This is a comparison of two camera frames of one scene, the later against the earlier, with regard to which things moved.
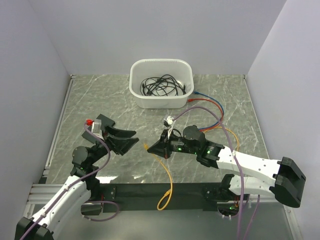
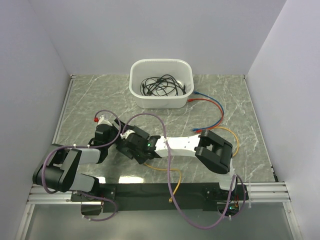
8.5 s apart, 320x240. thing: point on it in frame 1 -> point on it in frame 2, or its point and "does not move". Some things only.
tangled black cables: [165, 85] does not move
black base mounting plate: [156, 198] does not move
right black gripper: [163, 147] -> [140, 160]
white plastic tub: [161, 83] does not move
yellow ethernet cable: [167, 196] -> [170, 200]
